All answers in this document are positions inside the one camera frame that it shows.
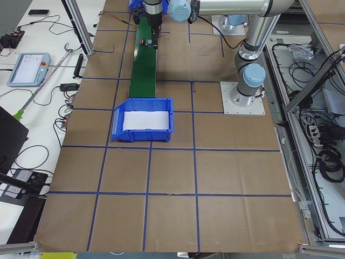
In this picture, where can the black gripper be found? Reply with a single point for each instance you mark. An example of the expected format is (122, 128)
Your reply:
(153, 20)

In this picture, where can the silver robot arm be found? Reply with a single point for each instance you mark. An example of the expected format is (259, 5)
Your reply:
(181, 11)
(251, 74)

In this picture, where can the blue right storage bin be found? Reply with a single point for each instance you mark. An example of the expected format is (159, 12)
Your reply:
(135, 3)

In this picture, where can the blue storage bin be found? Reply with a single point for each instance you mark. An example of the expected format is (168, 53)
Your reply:
(135, 3)
(143, 104)

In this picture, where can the green conveyor belt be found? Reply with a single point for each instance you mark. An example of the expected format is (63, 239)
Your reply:
(143, 80)

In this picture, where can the blue left storage bin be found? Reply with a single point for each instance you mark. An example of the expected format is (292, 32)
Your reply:
(143, 104)

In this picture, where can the white foam pad left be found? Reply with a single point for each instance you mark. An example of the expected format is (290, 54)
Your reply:
(145, 120)

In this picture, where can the black power adapter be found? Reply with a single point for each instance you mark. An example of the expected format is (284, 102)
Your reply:
(65, 87)

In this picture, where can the black smartphone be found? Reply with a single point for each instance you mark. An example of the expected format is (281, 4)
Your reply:
(38, 12)

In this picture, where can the teach pendant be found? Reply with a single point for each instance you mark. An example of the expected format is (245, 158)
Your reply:
(30, 70)

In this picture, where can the silver claw tool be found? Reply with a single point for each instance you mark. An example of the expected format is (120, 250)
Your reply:
(20, 112)

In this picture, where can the black laptop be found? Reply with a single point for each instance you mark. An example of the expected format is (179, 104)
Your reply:
(13, 135)

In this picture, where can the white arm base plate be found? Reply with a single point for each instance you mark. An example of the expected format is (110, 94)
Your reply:
(231, 25)
(236, 104)

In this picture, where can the aluminium profile post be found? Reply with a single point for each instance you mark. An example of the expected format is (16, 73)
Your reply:
(79, 26)

